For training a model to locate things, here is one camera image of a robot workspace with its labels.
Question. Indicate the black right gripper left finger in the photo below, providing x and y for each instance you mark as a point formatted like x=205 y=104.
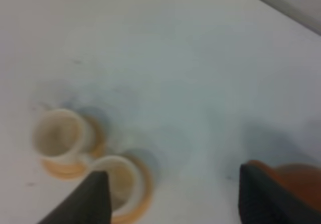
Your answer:
x=88 y=203

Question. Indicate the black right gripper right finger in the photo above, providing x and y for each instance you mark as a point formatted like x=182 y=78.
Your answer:
x=262 y=200

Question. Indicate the brown clay teapot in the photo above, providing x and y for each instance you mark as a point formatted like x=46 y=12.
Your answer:
x=302 y=180

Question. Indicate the orange left coaster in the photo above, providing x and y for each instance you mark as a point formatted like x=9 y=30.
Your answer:
x=79 y=169

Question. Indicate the orange coaster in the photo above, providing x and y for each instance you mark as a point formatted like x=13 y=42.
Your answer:
x=79 y=169
x=144 y=204

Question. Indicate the white right teacup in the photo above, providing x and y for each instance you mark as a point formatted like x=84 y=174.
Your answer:
x=125 y=182

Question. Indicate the white teacup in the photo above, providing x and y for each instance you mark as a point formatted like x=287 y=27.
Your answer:
x=61 y=135
x=125 y=182

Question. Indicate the orange right coaster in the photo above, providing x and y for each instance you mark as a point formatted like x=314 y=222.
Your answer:
x=144 y=204

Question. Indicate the white left teacup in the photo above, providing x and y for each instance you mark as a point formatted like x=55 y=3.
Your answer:
x=61 y=135

